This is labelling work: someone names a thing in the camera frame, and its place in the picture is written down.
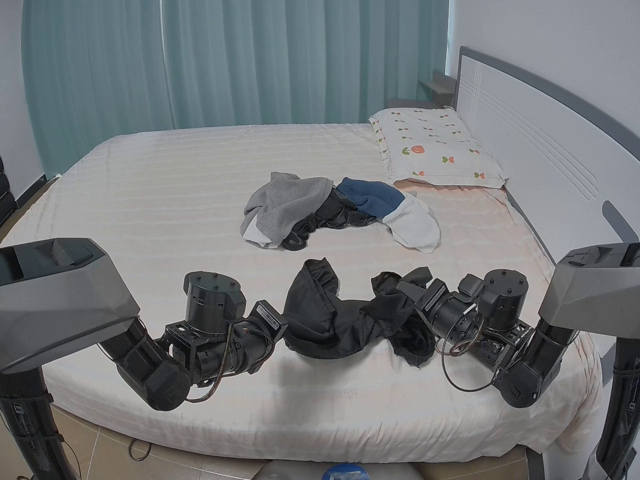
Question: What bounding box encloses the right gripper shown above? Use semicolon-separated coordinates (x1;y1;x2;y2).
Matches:
398;266;483;346

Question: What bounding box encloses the black T-shirt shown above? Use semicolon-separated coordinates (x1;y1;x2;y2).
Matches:
282;257;436;369

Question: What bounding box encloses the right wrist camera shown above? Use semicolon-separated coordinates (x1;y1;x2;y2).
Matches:
457;274;485;300

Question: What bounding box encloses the black cable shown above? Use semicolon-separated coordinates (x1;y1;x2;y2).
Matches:
441;338;501;393
186;323;233;404

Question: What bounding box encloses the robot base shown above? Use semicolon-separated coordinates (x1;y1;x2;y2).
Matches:
260;460;431;480

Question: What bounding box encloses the blue-green curtain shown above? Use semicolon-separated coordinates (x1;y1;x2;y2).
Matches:
22;0;173;179
160;0;451;131

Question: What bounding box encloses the grey bedside table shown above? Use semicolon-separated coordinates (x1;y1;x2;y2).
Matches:
387;70;458;111

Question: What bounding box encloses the black chest of drawers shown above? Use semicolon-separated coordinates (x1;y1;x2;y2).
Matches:
0;155;18;229

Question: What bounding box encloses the bed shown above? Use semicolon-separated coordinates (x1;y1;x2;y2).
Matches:
0;45;640;480

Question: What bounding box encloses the white printed pillow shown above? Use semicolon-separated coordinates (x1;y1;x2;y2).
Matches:
368;107;507;189

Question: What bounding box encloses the pile of clothes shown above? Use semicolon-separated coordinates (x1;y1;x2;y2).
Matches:
240;170;441;254

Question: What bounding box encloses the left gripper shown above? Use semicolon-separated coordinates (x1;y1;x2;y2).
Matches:
222;299;290;375

